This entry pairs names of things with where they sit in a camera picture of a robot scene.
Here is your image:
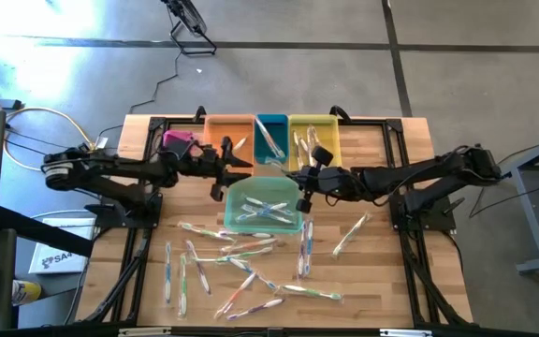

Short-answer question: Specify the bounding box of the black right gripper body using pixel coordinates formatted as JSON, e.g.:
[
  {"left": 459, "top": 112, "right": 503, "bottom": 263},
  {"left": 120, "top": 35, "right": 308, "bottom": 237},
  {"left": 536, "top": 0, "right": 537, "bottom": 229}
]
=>
[{"left": 296, "top": 145, "right": 367, "bottom": 215}]

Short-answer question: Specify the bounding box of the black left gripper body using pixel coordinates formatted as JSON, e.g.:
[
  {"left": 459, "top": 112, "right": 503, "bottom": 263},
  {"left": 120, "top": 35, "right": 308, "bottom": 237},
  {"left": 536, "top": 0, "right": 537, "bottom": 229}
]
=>
[{"left": 161, "top": 135, "right": 234, "bottom": 203}]

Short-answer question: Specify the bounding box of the blue toothbrush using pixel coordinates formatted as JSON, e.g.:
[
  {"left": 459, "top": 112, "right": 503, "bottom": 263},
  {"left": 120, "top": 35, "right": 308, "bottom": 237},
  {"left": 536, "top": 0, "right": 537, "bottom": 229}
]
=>
[
  {"left": 297, "top": 220, "right": 308, "bottom": 278},
  {"left": 304, "top": 217, "right": 316, "bottom": 277},
  {"left": 236, "top": 205, "right": 280, "bottom": 222},
  {"left": 163, "top": 241, "right": 174, "bottom": 305},
  {"left": 227, "top": 257, "right": 280, "bottom": 292}
]

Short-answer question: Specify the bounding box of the yellow-green toothbrush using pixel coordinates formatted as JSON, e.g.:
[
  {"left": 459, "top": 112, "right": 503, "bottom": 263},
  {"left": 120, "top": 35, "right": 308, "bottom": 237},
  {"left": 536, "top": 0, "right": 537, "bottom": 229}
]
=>
[{"left": 331, "top": 212, "right": 373, "bottom": 259}]

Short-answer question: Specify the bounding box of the green translucent plastic bin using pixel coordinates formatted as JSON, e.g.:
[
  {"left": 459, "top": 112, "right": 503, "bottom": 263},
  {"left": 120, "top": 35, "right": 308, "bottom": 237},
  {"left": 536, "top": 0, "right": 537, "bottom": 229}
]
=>
[{"left": 224, "top": 175, "right": 305, "bottom": 234}]

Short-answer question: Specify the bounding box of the magenta plastic bin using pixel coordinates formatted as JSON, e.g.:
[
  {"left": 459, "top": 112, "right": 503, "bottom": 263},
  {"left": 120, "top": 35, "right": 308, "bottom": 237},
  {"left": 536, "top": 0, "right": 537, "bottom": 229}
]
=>
[{"left": 162, "top": 129, "right": 203, "bottom": 158}]

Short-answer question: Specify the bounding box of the orange plastic bin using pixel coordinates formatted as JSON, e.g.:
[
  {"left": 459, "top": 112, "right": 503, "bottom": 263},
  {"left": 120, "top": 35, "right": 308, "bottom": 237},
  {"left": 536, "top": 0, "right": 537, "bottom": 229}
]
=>
[{"left": 202, "top": 114, "right": 255, "bottom": 183}]

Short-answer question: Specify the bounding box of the yellow plastic bin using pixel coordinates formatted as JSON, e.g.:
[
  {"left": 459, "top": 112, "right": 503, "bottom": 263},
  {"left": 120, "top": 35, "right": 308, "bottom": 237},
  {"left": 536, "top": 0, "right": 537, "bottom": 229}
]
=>
[{"left": 287, "top": 114, "right": 343, "bottom": 183}]

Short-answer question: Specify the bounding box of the teal plastic bin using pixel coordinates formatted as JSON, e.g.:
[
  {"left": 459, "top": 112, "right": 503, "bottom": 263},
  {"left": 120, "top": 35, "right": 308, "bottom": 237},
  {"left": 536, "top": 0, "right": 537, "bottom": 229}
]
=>
[{"left": 253, "top": 113, "right": 290, "bottom": 166}]

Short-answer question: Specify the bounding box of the purple wrapped toothbrush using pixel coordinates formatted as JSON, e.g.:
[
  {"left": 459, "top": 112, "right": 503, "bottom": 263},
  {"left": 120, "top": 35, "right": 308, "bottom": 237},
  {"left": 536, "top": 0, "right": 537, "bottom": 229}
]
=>
[
  {"left": 184, "top": 239, "right": 212, "bottom": 296},
  {"left": 226, "top": 297, "right": 285, "bottom": 322},
  {"left": 216, "top": 227, "right": 274, "bottom": 240}
]

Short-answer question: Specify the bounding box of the yellow power plug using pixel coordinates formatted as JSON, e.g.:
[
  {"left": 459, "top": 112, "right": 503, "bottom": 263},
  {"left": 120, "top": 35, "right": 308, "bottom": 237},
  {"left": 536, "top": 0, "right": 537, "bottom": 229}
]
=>
[{"left": 71, "top": 142, "right": 102, "bottom": 165}]

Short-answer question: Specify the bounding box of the black floor fan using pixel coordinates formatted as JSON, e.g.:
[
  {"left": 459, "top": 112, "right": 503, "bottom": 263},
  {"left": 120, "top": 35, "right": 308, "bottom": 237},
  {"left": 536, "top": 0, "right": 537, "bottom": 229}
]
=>
[{"left": 160, "top": 0, "right": 218, "bottom": 57}]

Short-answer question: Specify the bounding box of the white label plate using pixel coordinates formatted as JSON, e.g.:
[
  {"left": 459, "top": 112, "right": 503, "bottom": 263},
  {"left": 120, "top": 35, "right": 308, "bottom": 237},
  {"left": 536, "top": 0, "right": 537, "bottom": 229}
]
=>
[
  {"left": 379, "top": 329, "right": 433, "bottom": 337},
  {"left": 117, "top": 328, "right": 172, "bottom": 337}
]

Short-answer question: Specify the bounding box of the white printed box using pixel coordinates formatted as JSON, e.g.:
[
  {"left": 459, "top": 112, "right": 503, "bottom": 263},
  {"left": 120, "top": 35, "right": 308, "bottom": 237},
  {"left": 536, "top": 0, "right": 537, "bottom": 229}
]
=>
[{"left": 28, "top": 217, "right": 96, "bottom": 276}]

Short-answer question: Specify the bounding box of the grey metal table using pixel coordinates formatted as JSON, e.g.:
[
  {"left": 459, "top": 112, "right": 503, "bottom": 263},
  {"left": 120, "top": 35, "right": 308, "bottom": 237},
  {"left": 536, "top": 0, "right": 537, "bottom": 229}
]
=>
[{"left": 487, "top": 128, "right": 539, "bottom": 276}]

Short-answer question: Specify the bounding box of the yellow can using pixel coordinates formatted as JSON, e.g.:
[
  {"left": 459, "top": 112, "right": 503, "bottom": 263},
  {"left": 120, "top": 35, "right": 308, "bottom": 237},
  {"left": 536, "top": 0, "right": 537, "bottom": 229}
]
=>
[{"left": 11, "top": 279, "right": 43, "bottom": 307}]

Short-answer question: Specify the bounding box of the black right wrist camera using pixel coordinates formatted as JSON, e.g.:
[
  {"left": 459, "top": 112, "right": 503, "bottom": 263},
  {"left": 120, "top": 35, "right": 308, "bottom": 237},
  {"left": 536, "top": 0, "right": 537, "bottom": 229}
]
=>
[{"left": 313, "top": 170, "right": 336, "bottom": 191}]

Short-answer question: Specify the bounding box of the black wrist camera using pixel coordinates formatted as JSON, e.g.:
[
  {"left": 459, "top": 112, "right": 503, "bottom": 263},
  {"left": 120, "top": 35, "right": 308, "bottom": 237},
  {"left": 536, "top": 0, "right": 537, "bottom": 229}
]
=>
[
  {"left": 313, "top": 170, "right": 336, "bottom": 191},
  {"left": 203, "top": 154, "right": 226, "bottom": 177}
]

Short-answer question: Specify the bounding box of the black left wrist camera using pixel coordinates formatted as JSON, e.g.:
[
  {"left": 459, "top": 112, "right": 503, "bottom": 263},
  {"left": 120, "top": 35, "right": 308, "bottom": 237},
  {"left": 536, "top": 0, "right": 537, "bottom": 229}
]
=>
[{"left": 203, "top": 154, "right": 226, "bottom": 177}]

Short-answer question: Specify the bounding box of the black aluminium table frame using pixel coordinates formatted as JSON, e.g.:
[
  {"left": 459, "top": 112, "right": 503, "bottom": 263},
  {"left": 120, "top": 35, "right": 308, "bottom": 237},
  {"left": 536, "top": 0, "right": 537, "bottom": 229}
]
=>
[{"left": 77, "top": 115, "right": 474, "bottom": 329}]

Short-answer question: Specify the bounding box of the black fan power cable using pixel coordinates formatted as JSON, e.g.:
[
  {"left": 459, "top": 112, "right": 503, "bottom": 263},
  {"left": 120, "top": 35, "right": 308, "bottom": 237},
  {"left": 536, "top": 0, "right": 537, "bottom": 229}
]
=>
[{"left": 95, "top": 18, "right": 182, "bottom": 141}]

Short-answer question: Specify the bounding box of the yellow cable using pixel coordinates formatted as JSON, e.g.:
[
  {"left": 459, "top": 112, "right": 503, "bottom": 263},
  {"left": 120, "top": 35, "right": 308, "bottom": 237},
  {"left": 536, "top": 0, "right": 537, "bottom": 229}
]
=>
[{"left": 0, "top": 77, "right": 97, "bottom": 173}]

